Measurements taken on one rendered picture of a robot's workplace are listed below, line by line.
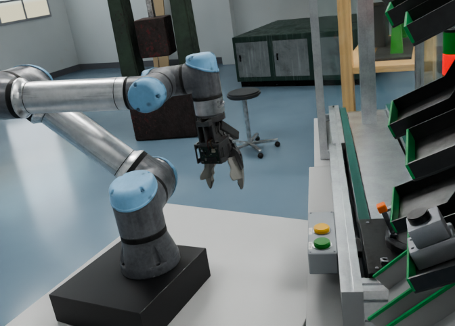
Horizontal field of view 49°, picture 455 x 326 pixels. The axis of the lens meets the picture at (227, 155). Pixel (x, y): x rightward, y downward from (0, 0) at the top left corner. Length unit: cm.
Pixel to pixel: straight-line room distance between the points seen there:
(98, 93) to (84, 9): 1008
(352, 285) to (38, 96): 81
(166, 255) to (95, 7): 994
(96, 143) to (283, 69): 572
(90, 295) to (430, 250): 80
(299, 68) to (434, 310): 608
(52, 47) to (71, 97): 1003
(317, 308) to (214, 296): 26
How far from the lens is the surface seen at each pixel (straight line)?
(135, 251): 123
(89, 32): 1126
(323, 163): 197
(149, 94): 108
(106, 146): 133
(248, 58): 709
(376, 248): 121
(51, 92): 120
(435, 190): 91
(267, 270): 134
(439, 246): 72
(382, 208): 117
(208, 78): 120
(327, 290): 126
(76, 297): 126
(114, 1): 542
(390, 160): 182
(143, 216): 119
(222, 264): 139
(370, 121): 221
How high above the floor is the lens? 161
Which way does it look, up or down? 20 degrees down
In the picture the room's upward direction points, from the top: 8 degrees counter-clockwise
